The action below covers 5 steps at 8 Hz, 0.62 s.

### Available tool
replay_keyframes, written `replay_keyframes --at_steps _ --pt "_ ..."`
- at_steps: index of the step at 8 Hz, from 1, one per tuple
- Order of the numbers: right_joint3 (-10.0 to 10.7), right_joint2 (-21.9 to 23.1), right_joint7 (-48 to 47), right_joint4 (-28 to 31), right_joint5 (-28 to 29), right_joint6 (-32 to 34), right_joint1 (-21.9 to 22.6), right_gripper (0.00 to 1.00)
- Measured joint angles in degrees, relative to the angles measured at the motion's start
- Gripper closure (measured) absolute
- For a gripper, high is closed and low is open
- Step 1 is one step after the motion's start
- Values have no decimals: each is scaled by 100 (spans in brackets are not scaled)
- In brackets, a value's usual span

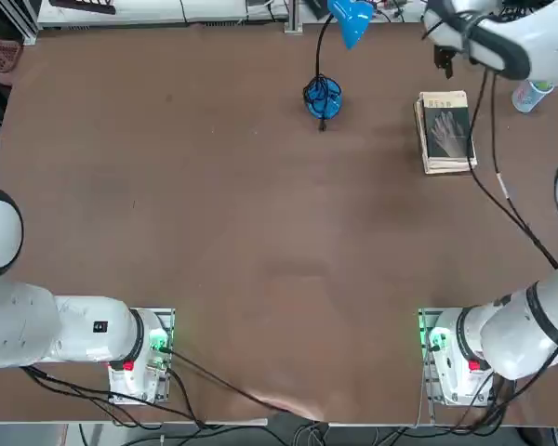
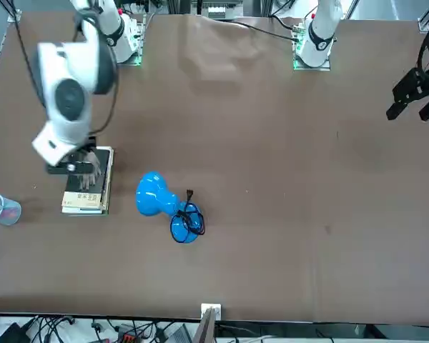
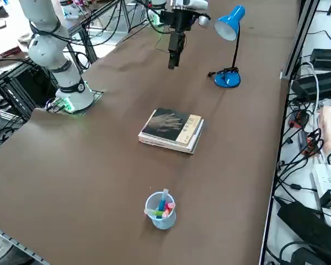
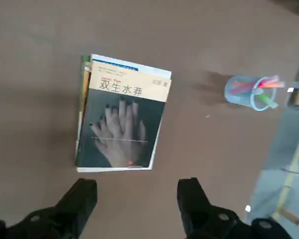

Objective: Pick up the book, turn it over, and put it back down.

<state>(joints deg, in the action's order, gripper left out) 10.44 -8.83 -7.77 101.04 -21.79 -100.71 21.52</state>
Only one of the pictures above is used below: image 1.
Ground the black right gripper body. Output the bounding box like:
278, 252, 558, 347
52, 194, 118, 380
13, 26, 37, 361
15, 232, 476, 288
432, 45, 458, 69

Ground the clear plastic cup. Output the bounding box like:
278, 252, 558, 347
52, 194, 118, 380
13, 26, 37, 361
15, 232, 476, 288
511, 79, 556, 114

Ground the blue desk lamp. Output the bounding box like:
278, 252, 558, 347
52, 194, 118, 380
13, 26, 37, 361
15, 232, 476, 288
302, 0, 374, 134

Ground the black ridged power supply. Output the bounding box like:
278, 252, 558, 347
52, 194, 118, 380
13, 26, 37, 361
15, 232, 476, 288
49, 0, 118, 16

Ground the pink perforated plastic basket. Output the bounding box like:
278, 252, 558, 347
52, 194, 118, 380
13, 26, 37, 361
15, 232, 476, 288
0, 37, 24, 86

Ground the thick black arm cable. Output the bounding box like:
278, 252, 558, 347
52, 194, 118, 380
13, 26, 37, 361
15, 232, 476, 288
464, 69, 558, 270

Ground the aluminium frame post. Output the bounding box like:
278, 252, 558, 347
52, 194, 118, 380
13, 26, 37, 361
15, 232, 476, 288
284, 0, 304, 34

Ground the thin black power cable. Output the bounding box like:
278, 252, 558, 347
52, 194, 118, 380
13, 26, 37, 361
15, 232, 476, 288
166, 348, 331, 425

